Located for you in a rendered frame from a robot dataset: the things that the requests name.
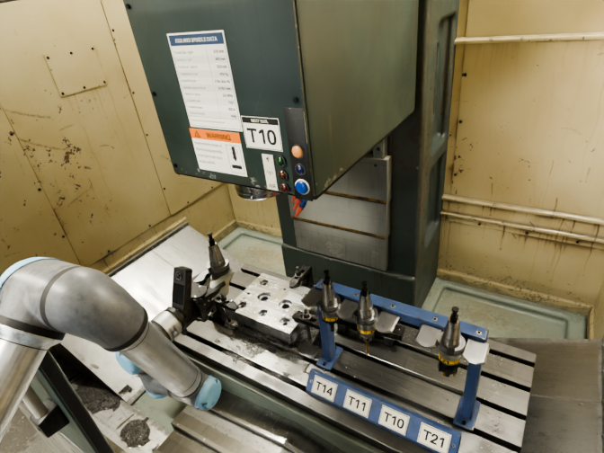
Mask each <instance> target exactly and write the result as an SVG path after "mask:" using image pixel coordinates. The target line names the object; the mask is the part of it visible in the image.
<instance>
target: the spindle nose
mask: <svg viewBox="0 0 604 453"><path fill-rule="evenodd" d="M235 190H236V193H237V195H238V196H239V197H241V198H243V199H246V200H266V199H269V198H272V197H275V196H277V195H279V194H280V193H277V192H273V191H264V190H259V189H254V188H249V187H244V186H240V185H235Z"/></svg>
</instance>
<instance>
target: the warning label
mask: <svg viewBox="0 0 604 453"><path fill-rule="evenodd" d="M190 133H191V138H192V142H193V145H194V149H195V153H196V156H197V159H198V163H199V167H200V169H204V170H210V171H214V172H220V173H230V174H235V175H241V176H246V177H248V176H247V171H246V167H245V162H244V154H243V149H242V145H241V140H240V136H239V133H234V132H225V131H216V130H207V129H190Z"/></svg>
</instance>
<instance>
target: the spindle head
mask: <svg viewBox="0 0 604 453"><path fill-rule="evenodd" d="M123 3H124V6H125V9H126V12H127V16H128V18H129V24H130V27H131V30H132V33H133V36H134V39H135V42H136V45H137V48H138V54H139V56H140V59H141V63H142V66H143V68H144V72H145V75H146V78H147V83H148V86H149V90H150V93H151V95H152V99H153V102H154V105H155V110H156V113H157V117H158V119H159V122H160V125H161V129H162V131H163V134H164V140H165V143H166V146H167V149H168V152H169V156H170V158H171V161H172V165H173V169H174V172H175V173H177V174H182V175H187V176H191V177H197V178H201V179H206V180H211V181H216V182H225V183H230V184H234V185H240V186H244V187H249V188H254V189H259V190H264V191H273V192H277V193H282V194H285V193H283V192H282V191H281V190H280V184H281V183H282V182H285V183H286V184H287V185H288V186H289V187H290V191H289V193H287V194H288V195H292V196H295V190H294V183H293V176H292V169H291V162H290V155H289V142H288V136H287V129H286V122H285V115H284V109H283V108H284V107H286V108H302V109H303V110H304V116H305V124H306V140H307V151H308V159H309V167H310V175H311V184H312V192H313V200H317V199H318V198H319V197H320V196H321V195H322V194H324V193H325V192H326V191H327V190H328V189H329V188H330V187H331V186H333V185H334V184H335V183H336V182H337V181H338V180H339V179H341V178H342V177H343V176H344V175H345V174H346V173H347V172H348V171H349V170H350V169H351V168H352V167H353V166H354V165H355V164H357V163H358V162H359V161H360V160H361V159H362V158H363V157H364V156H365V155H367V154H368V153H369V152H370V151H371V150H372V149H373V148H375V147H376V146H377V145H378V144H379V143H380V142H381V141H382V140H384V139H385V138H386V137H387V136H388V135H389V134H390V133H392V132H393V131H394V130H395V129H396V128H397V127H398V126H399V125H401V124H402V123H403V122H404V121H405V120H406V119H407V118H409V117H410V116H411V115H412V114H413V113H414V104H415V79H416V55H417V31H418V6H419V0H123ZM220 30H224V34H225V39H226V48H227V53H228V57H229V62H230V66H231V72H232V77H233V81H234V86H235V95H236V99H237V104H238V109H239V113H240V118H241V116H252V117H264V118H277V119H279V122H280V134H281V140H282V146H283V152H281V151H274V150H267V149H259V148H251V147H246V143H245V138H244V130H243V131H233V130H224V129H207V128H198V127H191V124H190V121H189V117H188V113H187V110H186V107H185V103H184V99H183V96H182V89H181V87H180V83H179V79H178V75H177V72H176V68H175V65H174V62H173V55H172V51H171V48H170V45H169V41H168V38H167V34H168V33H182V32H195V31H220ZM190 129H207V130H216V131H225V132H234V133H239V136H240V140H241V145H242V149H243V154H244V162H245V167H246V171H247V176H248V177H246V176H241V175H235V174H230V173H220V172H214V171H210V170H204V169H200V167H199V163H198V159H197V156H196V153H195V149H194V145H193V142H192V138H191V133H190ZM262 154H267V155H273V160H274V166H275V172H276V177H277V184H278V189H279V190H278V191H274V190H268V189H267V183H266V178H265V172H264V167H263V162H262ZM277 155H282V156H284V157H285V159H286V165H285V166H284V167H279V166H278V165H277V164H276V162H275V158H276V156H277ZM279 169H284V170H285V171H286V172H287V173H288V176H289V177H288V179H287V180H286V181H282V180H281V179H280V178H279V176H278V170H279Z"/></svg>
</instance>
